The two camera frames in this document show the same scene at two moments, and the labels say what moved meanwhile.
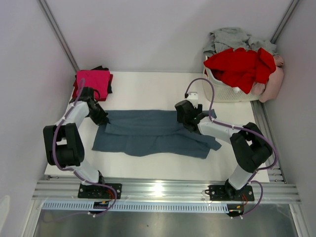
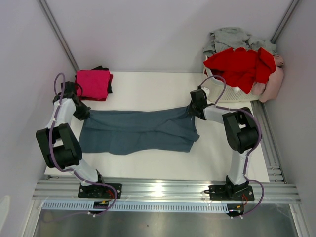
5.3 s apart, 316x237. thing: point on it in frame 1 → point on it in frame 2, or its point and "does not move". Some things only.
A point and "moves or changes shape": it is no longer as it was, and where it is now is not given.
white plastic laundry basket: (215, 91) does not move
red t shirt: (240, 68) does not move
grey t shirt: (227, 38) does not move
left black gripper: (102, 119) → (85, 113)
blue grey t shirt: (156, 132) moves or changes shape
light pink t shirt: (269, 91) does not move
